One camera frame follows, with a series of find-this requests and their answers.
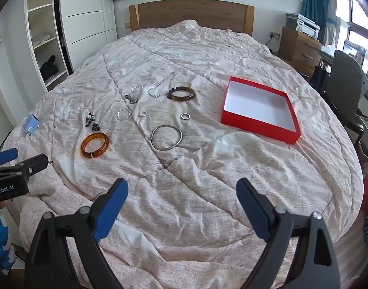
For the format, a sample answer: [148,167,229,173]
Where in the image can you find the wooden headboard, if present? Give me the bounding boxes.
[129,0,255,35]

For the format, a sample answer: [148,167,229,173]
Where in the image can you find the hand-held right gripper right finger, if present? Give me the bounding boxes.
[236,177,341,289]

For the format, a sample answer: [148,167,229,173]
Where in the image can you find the white printer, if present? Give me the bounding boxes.
[286,13,321,39]

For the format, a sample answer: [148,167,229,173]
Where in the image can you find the black folded clothing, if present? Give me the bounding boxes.
[39,56,59,80]

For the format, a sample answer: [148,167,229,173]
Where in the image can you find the red cardboard box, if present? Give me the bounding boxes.
[221,76,302,145]

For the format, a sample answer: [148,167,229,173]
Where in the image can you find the white wardrobe door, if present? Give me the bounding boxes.
[56,0,118,76]

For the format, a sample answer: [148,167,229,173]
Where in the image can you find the black bag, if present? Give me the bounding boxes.
[310,66,330,91]

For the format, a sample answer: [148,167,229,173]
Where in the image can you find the light blue plastic object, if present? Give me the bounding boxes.
[23,114,41,136]

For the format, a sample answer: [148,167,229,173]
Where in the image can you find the person's left hand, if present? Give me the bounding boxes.
[0,202,16,276]

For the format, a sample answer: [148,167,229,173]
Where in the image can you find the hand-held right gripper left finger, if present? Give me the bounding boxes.
[24,178,129,289]

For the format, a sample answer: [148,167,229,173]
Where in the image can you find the silver chain necklace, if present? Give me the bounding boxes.
[147,72,175,98]

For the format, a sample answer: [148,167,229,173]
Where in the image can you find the dark brown bangle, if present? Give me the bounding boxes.
[167,86,196,101]

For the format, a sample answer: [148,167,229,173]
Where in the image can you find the large silver bangle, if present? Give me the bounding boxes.
[150,125,183,151]

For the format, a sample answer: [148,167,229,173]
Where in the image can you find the amber bangle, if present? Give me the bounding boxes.
[80,132,110,159]

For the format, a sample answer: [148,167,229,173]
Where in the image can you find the white open shelf unit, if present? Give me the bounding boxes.
[24,0,68,92]

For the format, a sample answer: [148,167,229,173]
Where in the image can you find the white folded cloth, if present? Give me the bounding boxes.
[32,33,52,46]

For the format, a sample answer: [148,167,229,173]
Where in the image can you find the grey office chair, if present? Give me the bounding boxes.
[324,50,368,145]

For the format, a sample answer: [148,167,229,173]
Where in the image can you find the wooden dresser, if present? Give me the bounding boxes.
[279,27,323,80]

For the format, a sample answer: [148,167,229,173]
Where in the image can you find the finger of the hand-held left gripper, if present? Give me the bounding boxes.
[0,153,49,184]
[0,148,19,167]

